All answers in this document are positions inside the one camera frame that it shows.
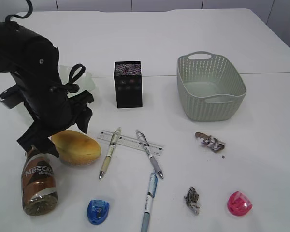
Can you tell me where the black mesh pen holder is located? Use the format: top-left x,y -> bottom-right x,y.
114,61 -> 143,108

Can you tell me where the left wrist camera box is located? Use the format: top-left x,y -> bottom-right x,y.
0,85 -> 24,109

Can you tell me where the orange bread loaf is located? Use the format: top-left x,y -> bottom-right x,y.
51,130 -> 102,166

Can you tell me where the pink pencil sharpener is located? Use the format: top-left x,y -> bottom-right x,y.
227,191 -> 253,217

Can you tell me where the pale green glass wavy plate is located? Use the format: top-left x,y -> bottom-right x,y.
58,65 -> 96,97

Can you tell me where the light blue pen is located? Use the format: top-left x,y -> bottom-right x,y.
141,172 -> 158,232

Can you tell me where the clear plastic ruler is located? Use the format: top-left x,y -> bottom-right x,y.
97,130 -> 164,156

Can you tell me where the Nescafe coffee bottle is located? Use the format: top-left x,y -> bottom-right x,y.
21,147 -> 58,216

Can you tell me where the grey grip pen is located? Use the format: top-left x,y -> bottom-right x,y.
136,130 -> 164,179

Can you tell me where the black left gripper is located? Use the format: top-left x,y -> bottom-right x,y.
11,62 -> 94,158

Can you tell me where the pale green plastic basket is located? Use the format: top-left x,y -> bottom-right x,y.
176,53 -> 247,122

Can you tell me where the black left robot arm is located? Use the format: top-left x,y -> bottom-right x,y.
0,21 -> 94,157

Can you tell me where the blue pencil sharpener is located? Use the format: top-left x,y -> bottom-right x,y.
87,200 -> 110,220

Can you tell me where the beige grip pen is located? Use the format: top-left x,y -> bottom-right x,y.
99,127 -> 121,180

